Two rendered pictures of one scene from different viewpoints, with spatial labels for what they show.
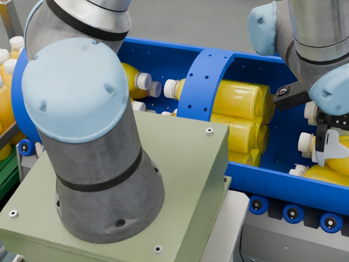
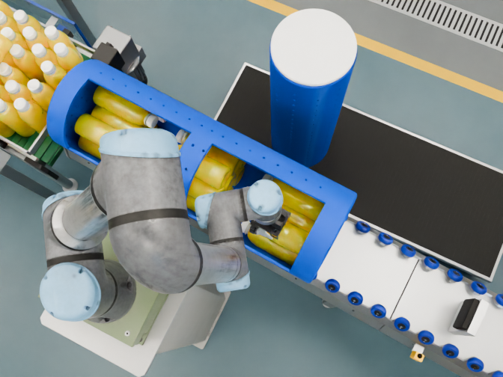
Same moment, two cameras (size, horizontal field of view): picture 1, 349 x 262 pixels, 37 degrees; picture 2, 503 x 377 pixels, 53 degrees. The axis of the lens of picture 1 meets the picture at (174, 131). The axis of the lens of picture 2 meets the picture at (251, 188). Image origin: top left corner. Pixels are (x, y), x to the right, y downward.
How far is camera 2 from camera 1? 0.90 m
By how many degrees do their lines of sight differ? 36
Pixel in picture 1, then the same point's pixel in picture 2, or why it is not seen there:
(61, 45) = (61, 270)
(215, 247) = (171, 303)
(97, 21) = (82, 247)
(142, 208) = (119, 314)
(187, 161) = not seen: hidden behind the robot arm
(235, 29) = not seen: outside the picture
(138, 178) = (115, 306)
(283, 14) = (212, 216)
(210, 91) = (186, 181)
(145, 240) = (121, 325)
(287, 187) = not seen: hidden behind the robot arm
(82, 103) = (72, 317)
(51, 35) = (56, 246)
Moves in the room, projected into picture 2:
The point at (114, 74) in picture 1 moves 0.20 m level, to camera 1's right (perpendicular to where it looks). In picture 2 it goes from (90, 299) to (189, 301)
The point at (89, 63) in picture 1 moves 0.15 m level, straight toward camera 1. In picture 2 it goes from (75, 289) to (80, 368)
